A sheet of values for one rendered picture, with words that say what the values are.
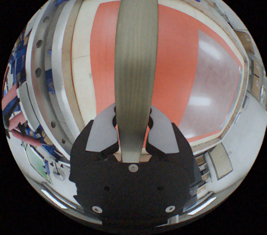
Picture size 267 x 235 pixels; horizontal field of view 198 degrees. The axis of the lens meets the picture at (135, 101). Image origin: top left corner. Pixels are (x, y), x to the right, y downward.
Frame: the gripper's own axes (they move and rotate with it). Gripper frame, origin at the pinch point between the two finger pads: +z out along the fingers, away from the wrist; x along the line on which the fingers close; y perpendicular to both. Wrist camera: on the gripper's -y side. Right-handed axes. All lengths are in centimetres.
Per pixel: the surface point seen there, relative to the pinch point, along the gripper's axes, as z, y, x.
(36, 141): -5, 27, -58
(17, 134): -16, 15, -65
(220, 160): -7, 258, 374
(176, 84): 5.5, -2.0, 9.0
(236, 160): -74, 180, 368
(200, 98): 5.5, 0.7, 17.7
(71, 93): 3.9, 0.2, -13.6
